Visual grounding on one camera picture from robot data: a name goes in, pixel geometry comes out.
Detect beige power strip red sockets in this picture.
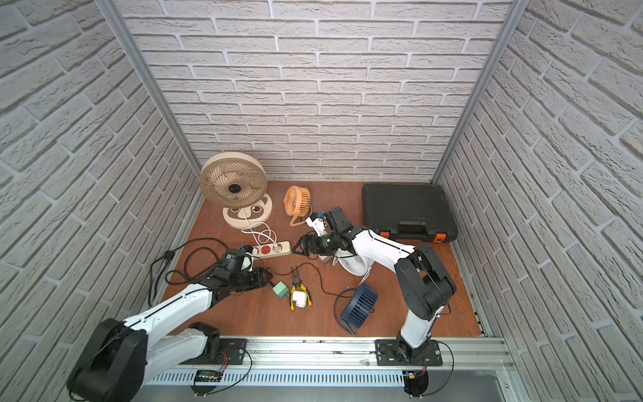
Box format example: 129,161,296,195
252,241,292,260

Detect white fan cable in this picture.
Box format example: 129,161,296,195
235,207,278,250

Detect green plug adapter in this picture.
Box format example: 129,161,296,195
273,281,291,300

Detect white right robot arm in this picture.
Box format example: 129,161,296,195
292,207,456,359

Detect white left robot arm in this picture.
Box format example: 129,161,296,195
66,247,273,401

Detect small white desk fan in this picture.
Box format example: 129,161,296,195
336,256,373,276

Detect small orange desk fan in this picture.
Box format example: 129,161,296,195
283,185,312,227

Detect navy blue desk fan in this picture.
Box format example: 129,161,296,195
341,284,378,333

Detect large beige desk fan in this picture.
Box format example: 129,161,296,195
199,152,273,230

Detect black plastic tool case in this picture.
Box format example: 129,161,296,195
362,184,459,243

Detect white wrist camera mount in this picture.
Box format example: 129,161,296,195
306,212,328,236

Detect yellow handled pliers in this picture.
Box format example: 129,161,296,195
290,268,312,311

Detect thin black fan cable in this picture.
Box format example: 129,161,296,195
270,250,353,300

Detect navy fan black cable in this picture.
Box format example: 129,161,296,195
332,287,358,337

